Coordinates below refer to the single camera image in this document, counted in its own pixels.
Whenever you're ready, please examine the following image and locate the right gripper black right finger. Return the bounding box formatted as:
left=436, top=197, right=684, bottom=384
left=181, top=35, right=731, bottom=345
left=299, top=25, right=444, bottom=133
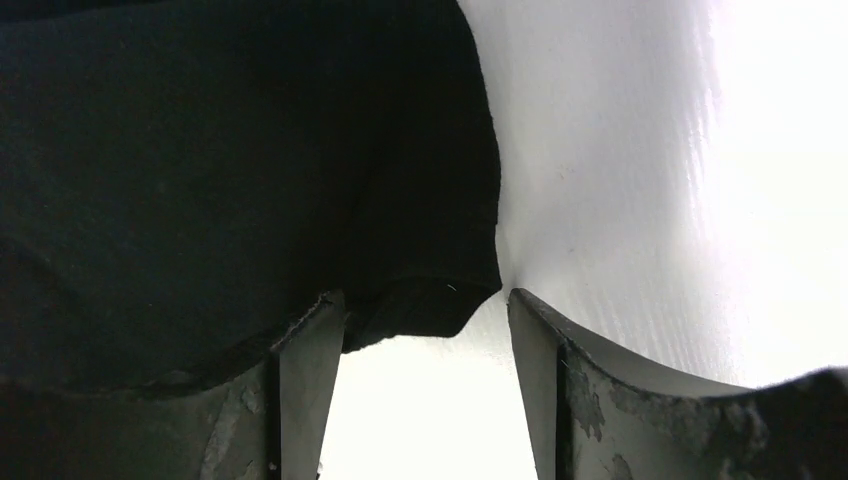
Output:
left=508, top=289, right=847, bottom=479

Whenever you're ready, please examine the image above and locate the black t-shirt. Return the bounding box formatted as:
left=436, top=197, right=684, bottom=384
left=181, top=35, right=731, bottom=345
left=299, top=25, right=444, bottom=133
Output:
left=1, top=1, right=502, bottom=390

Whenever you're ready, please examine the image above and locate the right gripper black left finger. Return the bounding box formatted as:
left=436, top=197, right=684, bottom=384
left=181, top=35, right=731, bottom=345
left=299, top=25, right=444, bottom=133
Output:
left=1, top=292, right=346, bottom=480

